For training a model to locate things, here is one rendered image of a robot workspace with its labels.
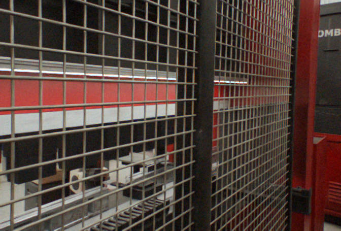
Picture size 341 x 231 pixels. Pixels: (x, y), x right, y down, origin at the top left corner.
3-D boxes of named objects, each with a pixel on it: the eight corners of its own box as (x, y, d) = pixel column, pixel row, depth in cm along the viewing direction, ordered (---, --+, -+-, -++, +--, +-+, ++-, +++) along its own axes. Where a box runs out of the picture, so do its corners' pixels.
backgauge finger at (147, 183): (114, 182, 146) (114, 170, 146) (162, 193, 132) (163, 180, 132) (95, 189, 136) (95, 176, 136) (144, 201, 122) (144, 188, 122)
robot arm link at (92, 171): (94, 160, 191) (80, 160, 185) (105, 158, 183) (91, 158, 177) (94, 182, 188) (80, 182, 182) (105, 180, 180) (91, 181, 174)
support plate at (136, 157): (130, 154, 202) (130, 152, 202) (165, 160, 188) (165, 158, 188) (110, 159, 187) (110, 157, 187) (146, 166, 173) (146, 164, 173)
